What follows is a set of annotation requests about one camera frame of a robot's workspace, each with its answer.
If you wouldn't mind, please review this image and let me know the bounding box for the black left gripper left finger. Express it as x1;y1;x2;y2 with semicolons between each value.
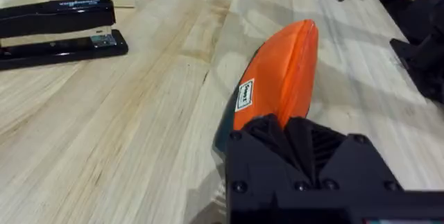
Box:
225;114;315;199

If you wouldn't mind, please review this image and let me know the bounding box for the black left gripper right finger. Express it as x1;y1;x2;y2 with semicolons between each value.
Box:
284;115;404;193

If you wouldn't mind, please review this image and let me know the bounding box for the orange soft zip bag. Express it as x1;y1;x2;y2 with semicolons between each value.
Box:
212;19;320;156

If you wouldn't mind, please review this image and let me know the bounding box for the black stapler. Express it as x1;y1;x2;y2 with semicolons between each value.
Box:
0;0;130;71

